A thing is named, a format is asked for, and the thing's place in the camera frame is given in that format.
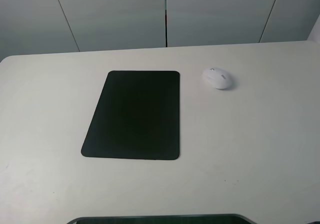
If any white wireless computer mouse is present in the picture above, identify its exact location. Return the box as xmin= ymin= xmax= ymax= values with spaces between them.
xmin=203 ymin=68 xmax=233 ymax=90

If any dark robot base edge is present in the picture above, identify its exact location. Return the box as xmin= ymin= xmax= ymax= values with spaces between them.
xmin=69 ymin=214 xmax=253 ymax=224

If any black rectangular mouse pad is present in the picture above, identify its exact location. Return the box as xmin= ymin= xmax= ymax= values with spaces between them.
xmin=81 ymin=70 xmax=180 ymax=160

